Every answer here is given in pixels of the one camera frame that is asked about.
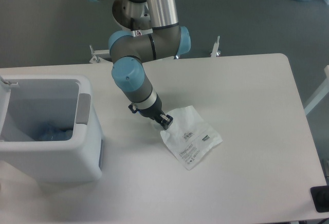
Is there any crushed clear plastic bottle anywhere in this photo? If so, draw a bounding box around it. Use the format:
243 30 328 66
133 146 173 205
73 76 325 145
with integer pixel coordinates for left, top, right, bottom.
35 123 73 141

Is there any white trash can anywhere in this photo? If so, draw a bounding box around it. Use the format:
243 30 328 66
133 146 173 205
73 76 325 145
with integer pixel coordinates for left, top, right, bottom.
1 74 103 182

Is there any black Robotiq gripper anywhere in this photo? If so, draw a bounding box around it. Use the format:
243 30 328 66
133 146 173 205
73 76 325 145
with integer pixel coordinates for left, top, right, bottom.
128 95 173 129

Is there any white plastic packaging bag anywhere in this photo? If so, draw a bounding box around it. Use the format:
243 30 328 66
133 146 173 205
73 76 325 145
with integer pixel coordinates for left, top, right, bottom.
153 105 223 170

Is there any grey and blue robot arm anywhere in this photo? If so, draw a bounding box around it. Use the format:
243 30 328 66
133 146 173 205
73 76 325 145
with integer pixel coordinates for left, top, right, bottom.
91 0 191 129

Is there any black device at table edge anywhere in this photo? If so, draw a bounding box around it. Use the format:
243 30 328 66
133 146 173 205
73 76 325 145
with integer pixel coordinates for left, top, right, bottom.
310 185 328 213

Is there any white frame post right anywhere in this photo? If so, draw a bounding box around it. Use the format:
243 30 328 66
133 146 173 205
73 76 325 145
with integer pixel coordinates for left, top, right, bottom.
304 65 328 116

